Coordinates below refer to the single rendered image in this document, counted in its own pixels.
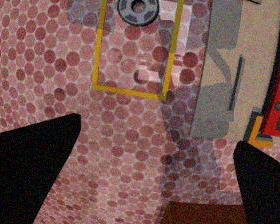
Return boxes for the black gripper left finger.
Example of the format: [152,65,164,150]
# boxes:
[0,113,81,224]

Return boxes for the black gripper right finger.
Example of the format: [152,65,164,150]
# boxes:
[233,141,280,224]

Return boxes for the black wheel with grey hub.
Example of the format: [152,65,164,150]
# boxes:
[117,0,160,27]

